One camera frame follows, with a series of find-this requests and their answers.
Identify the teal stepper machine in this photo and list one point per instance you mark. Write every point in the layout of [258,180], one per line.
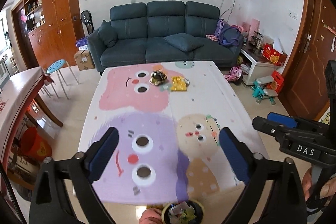
[263,88]

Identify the reddish wooden dining table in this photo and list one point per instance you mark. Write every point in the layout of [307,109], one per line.
[18,98]

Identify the person's right hand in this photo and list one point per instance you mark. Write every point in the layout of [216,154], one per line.
[328,187]

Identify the purple tissue pack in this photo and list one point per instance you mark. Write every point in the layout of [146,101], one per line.
[82,42]

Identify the white wall switch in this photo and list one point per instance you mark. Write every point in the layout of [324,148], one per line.
[293,15]

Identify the dark blue flat cushion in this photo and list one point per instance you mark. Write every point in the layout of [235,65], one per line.
[183,42]

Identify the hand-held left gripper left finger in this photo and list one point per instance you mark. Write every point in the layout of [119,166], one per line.
[103,153]

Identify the wooden cabinet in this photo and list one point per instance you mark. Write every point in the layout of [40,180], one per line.
[57,11]

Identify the green wall poster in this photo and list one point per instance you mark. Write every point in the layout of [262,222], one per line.
[329,117]

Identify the black racket cover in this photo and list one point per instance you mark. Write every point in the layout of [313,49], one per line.
[87,21]

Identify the cartoon printed tablecloth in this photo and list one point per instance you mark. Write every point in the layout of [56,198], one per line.
[157,119]

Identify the pink backpack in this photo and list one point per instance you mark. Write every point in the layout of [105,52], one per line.
[233,73]

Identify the dark bin with yellow rim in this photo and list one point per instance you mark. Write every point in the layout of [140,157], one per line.
[183,213]

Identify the brown cardboard box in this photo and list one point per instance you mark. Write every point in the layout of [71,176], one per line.
[84,59]

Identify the dark blue sofa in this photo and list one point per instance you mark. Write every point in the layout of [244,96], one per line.
[162,29]

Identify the dark patterned wrapper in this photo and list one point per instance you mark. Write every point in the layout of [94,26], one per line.
[158,77]

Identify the dark blue square cushion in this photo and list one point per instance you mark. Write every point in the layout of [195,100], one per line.
[107,33]

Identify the small display stand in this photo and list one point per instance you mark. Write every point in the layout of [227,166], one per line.
[256,40]

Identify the yellow snack packet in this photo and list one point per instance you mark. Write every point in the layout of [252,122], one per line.
[179,83]

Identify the white low cabinet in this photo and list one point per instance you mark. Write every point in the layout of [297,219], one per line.
[260,69]

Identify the pink box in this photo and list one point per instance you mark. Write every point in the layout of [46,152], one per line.
[254,28]

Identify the red gift bag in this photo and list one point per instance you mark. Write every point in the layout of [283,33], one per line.
[277,80]

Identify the person's left leg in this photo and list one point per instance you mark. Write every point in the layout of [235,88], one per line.
[149,216]

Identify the red gift box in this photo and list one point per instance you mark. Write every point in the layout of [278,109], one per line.
[274,54]

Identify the red bucket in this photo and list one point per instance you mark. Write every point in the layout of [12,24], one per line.
[35,144]

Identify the purple backpack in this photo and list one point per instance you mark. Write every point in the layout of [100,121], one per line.
[229,35]

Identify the blue round stool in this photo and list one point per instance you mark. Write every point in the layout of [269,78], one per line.
[56,65]

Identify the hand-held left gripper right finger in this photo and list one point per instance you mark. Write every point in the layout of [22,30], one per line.
[232,155]

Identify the pink patterned pouch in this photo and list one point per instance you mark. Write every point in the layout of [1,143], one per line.
[212,38]

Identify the brown wooden door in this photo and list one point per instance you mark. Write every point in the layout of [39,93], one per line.
[309,56]

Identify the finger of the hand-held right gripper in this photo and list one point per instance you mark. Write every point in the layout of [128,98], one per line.
[282,119]
[270,126]

